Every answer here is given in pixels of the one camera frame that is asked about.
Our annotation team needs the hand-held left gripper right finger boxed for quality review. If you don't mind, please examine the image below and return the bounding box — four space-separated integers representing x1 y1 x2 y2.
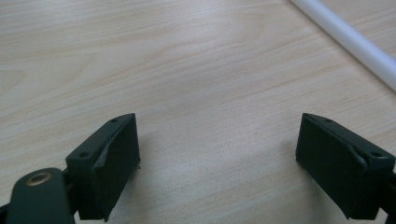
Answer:
295 112 396 221

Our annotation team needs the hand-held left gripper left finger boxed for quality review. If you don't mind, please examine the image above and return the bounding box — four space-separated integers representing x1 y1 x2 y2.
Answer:
64 112 141 223

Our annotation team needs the white plastic tube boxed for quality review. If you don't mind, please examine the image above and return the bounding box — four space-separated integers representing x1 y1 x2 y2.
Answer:
289 0 396 93

